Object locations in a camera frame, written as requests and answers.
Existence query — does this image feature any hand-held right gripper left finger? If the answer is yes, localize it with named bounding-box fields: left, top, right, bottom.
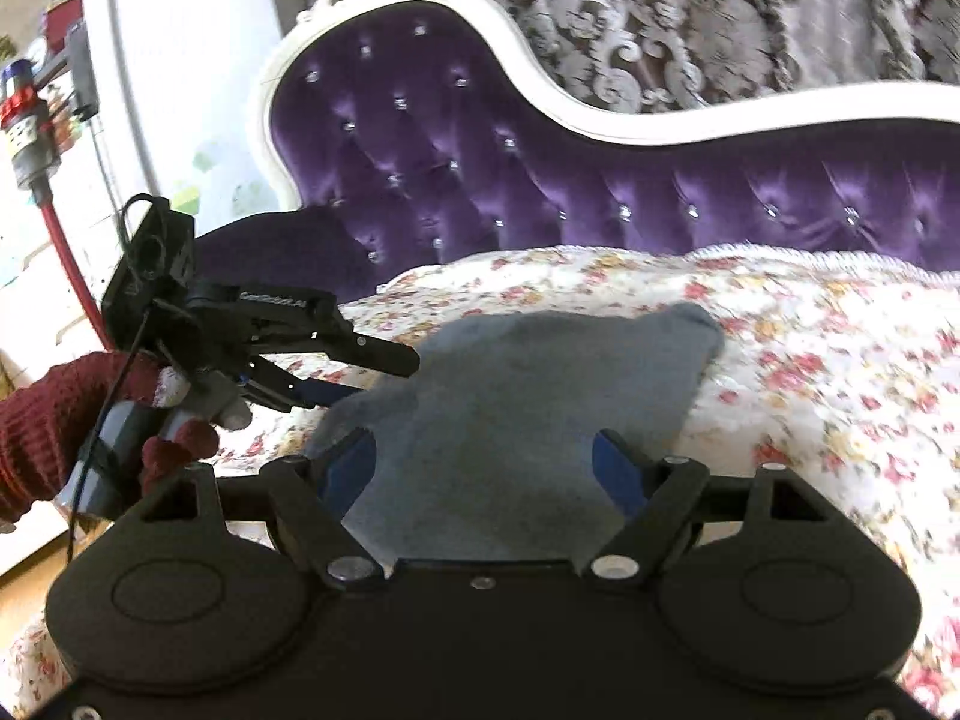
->
left=139, top=426, right=387, bottom=586

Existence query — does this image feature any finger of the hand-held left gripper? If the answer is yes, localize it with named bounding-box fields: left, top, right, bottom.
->
left=296, top=319, right=422, bottom=378
left=238, top=360, right=372, bottom=415

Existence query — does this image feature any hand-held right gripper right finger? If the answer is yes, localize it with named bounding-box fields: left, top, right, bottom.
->
left=574, top=429, right=833, bottom=586

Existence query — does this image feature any grey argyle sweater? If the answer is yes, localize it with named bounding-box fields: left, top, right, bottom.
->
left=307, top=302, right=727, bottom=563

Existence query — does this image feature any person's left forearm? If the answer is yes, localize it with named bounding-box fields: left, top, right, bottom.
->
left=0, top=364, right=95, bottom=522

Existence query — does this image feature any person's left hand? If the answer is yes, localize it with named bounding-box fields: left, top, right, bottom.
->
left=67, top=352, right=253, bottom=497

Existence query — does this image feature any vacuum cleaner with red tube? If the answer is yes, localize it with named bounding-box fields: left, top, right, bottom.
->
left=0, top=7, right=113, bottom=350

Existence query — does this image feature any white door panel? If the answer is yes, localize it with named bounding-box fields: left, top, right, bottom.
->
left=79, top=0, right=301, bottom=211

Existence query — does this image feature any floral blanket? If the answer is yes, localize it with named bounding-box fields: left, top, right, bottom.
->
left=0, top=244, right=960, bottom=720

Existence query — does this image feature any purple tufted sofa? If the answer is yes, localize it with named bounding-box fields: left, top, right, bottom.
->
left=191, top=0, right=960, bottom=301

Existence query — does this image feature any white lace-trimmed cloth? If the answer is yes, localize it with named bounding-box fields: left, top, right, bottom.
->
left=686, top=242, right=960, bottom=287

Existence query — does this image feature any grey damask curtain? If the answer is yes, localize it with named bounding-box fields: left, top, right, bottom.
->
left=285, top=0, right=960, bottom=143

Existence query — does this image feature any black cable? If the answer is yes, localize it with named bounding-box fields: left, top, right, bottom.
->
left=66, top=193, right=172, bottom=565

